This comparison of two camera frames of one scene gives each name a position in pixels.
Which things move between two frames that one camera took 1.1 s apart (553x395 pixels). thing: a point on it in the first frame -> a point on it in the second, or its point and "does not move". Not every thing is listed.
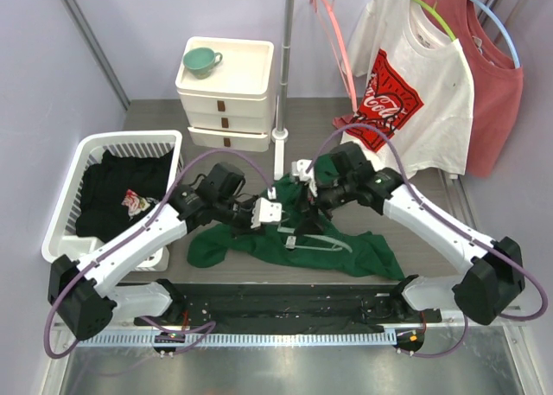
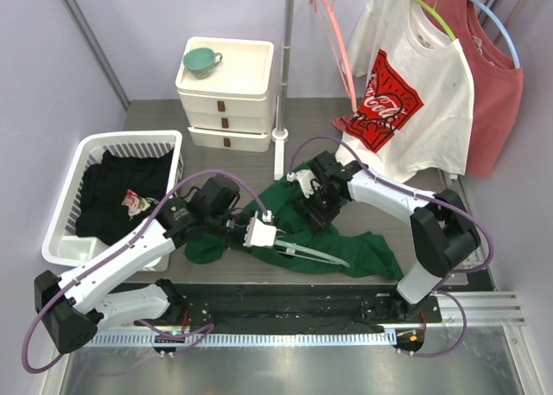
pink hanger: (326, 0) does not move
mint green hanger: (291, 242) -> (324, 258)
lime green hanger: (445, 25) does not move
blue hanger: (514, 47) does not move
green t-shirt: (307, 234) does not move
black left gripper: (247, 226) -> (238, 243)
